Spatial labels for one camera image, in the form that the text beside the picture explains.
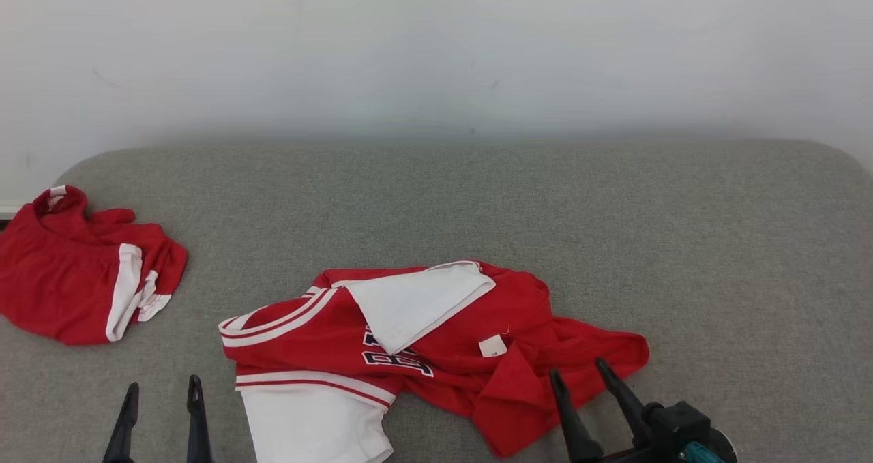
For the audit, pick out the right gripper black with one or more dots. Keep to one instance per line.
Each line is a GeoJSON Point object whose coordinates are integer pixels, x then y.
{"type": "Point", "coordinates": [634, 457]}

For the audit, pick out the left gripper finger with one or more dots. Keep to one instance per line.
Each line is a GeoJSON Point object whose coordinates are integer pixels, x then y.
{"type": "Point", "coordinates": [125, 429]}
{"type": "Point", "coordinates": [198, 429]}

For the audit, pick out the red white basketball shorts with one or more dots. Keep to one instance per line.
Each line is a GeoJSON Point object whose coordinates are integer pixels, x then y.
{"type": "Point", "coordinates": [61, 286]}

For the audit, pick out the red white basketball jersey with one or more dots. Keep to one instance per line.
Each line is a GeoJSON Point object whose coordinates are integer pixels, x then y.
{"type": "Point", "coordinates": [450, 354]}

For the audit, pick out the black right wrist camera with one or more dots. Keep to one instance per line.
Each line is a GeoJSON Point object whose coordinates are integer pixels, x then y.
{"type": "Point", "coordinates": [675, 422]}

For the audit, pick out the teal right camera connector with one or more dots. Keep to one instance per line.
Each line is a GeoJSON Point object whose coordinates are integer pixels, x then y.
{"type": "Point", "coordinates": [699, 455]}

